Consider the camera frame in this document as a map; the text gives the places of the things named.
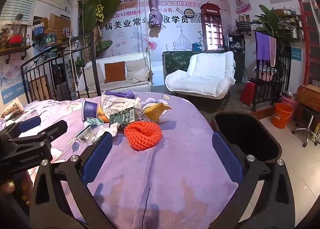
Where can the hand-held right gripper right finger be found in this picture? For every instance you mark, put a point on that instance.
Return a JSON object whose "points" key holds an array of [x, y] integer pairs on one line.
{"points": [[226, 153]]}

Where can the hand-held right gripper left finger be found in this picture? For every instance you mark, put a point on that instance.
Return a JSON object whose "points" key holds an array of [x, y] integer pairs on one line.
{"points": [[98, 153]]}

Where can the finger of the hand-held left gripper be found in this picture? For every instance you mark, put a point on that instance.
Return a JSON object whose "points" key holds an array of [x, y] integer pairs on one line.
{"points": [[30, 122], [56, 128]]}

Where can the clear plastic wrapper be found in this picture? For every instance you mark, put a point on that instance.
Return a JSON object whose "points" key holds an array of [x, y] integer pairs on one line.
{"points": [[87, 136]]}

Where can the dark trash bin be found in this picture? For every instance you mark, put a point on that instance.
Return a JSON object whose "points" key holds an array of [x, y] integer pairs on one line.
{"points": [[245, 133]]}

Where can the teal wrapper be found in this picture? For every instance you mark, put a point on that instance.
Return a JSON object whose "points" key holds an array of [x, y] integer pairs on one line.
{"points": [[93, 121]]}

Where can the green snack packet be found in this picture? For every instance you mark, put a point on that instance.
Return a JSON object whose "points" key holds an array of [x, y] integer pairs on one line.
{"points": [[123, 116]]}

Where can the orange foam fruit net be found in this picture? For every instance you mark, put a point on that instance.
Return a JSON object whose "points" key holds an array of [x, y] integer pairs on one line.
{"points": [[143, 136]]}

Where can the yellow paper wrapper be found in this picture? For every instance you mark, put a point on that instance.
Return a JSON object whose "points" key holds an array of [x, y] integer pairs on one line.
{"points": [[155, 111]]}

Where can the person's left hand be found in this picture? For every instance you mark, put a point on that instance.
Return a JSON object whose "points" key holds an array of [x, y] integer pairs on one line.
{"points": [[12, 186]]}

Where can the beige paper packet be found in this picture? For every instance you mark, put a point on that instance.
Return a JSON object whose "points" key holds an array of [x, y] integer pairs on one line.
{"points": [[11, 108]]}

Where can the crumpled white wrapper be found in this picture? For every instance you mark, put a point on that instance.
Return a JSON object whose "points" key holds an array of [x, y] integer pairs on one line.
{"points": [[117, 103]]}

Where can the black metal chair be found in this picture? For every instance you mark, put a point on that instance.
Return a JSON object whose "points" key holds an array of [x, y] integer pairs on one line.
{"points": [[50, 68]]}

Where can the red bag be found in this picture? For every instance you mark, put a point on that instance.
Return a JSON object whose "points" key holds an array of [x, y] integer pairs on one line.
{"points": [[247, 93]]}

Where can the purple packet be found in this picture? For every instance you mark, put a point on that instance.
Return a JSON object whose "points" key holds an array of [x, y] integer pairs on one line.
{"points": [[120, 93]]}

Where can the purple floral blanket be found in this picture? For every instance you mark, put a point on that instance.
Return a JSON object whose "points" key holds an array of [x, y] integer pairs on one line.
{"points": [[162, 174]]}

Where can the orange bucket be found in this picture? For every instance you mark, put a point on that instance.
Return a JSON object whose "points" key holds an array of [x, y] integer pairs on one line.
{"points": [[282, 117]]}

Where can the black metal rack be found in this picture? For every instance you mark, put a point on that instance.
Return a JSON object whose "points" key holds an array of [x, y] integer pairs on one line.
{"points": [[267, 86]]}

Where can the brown cushion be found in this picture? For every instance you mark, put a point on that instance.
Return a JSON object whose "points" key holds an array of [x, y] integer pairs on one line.
{"points": [[115, 71]]}

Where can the blue water jug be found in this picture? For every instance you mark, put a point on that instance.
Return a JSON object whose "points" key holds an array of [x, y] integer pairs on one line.
{"points": [[49, 42]]}

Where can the white lounge chair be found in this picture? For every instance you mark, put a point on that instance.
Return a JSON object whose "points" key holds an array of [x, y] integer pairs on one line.
{"points": [[205, 73]]}

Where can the pink basin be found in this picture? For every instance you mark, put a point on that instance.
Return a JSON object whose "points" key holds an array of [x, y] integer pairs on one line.
{"points": [[293, 103]]}

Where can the metal bowl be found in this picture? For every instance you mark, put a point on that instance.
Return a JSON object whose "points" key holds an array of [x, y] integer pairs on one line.
{"points": [[288, 94]]}

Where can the metal swivel stool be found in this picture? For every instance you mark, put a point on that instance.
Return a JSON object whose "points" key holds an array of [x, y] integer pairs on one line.
{"points": [[308, 128]]}

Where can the white wicker swing sofa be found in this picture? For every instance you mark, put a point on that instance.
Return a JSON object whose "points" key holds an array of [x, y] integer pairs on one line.
{"points": [[140, 71]]}

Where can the orange patterned case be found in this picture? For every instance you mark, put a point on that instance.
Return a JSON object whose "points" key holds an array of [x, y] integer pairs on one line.
{"points": [[310, 97]]}

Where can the pink towel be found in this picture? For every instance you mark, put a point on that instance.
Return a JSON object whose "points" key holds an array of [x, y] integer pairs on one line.
{"points": [[272, 51]]}

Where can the purple towel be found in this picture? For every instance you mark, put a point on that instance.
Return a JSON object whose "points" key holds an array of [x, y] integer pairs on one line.
{"points": [[262, 46]]}

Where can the red phone booth cabinet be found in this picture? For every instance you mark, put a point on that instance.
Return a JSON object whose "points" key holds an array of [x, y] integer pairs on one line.
{"points": [[212, 28]]}

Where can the red ladder shelf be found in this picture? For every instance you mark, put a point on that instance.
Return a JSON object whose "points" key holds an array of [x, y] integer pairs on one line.
{"points": [[308, 43]]}

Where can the green potted plant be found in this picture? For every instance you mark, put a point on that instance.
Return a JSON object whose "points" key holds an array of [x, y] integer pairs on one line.
{"points": [[272, 22]]}

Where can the wooden wall shelf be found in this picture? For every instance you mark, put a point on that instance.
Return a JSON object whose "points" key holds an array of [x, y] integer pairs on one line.
{"points": [[15, 50]]}

